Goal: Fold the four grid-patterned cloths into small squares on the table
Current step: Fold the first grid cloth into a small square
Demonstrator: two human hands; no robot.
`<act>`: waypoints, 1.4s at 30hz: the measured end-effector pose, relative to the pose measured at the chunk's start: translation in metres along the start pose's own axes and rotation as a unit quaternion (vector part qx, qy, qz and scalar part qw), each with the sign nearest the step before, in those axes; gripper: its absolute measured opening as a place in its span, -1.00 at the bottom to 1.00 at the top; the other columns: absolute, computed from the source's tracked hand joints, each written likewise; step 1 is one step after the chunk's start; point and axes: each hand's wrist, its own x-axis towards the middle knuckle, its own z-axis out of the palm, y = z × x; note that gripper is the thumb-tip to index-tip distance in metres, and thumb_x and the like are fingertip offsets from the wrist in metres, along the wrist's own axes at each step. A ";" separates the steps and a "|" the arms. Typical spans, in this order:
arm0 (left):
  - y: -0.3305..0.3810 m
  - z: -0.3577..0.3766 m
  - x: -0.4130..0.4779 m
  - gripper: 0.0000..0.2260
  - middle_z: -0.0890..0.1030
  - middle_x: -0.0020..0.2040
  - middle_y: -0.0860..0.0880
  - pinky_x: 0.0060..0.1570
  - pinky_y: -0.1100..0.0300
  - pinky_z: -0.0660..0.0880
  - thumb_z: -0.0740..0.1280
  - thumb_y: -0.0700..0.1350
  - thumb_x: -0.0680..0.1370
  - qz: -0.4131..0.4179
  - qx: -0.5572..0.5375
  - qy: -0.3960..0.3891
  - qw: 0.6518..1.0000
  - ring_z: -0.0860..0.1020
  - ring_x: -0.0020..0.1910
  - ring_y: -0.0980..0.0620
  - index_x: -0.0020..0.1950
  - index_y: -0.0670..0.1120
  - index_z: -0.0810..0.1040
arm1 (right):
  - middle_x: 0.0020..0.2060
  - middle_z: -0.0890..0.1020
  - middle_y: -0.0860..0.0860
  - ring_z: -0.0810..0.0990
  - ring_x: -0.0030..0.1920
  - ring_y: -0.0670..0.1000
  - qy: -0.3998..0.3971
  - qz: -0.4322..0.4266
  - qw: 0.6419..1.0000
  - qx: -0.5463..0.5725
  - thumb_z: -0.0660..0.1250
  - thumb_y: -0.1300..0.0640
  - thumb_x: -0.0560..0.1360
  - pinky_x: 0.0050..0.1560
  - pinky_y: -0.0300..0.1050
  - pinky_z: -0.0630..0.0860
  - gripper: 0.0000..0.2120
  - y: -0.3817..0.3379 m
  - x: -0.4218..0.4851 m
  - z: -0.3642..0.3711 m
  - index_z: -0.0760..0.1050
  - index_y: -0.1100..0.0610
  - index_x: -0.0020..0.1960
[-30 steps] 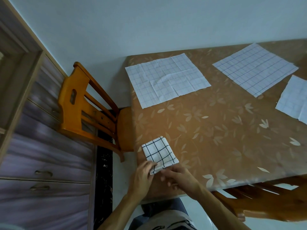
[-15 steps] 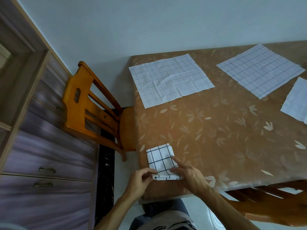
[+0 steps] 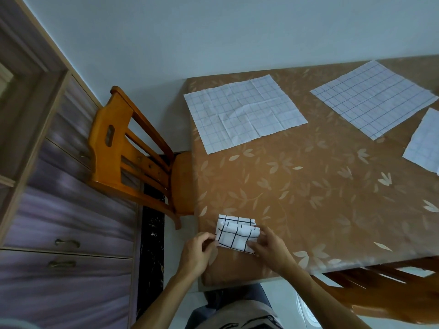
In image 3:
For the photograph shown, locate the person's right hand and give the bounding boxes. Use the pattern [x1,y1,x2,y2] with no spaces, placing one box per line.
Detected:
[246,226,297,276]

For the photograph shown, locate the person's left hand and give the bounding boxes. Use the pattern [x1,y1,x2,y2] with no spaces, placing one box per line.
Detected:
[175,232,220,281]

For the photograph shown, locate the grid cloth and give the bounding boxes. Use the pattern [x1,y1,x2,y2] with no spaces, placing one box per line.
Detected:
[310,59,439,141]
[402,107,439,176]
[215,214,261,255]
[183,74,308,154]

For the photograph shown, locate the person's right forearm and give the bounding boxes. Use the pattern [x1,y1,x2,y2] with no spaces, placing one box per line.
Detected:
[281,262,371,329]

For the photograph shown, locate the person's left forearm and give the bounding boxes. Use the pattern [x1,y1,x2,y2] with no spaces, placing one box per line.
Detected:
[132,272,193,329]

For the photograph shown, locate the blue grey trousers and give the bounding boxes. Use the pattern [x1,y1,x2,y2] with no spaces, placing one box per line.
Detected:
[185,283,275,329]

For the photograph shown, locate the light grey printed shirt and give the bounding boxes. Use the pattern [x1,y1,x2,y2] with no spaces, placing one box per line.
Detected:
[209,299,285,329]

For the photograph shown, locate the brown floral table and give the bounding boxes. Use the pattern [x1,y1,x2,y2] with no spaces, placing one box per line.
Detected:
[186,54,439,290]

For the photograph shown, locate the orange wooden chair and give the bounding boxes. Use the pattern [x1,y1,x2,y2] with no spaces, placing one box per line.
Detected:
[310,255,439,326]
[88,86,196,231]

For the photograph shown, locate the wooden shelf cabinet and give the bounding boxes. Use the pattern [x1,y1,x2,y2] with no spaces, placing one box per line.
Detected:
[0,0,143,329]

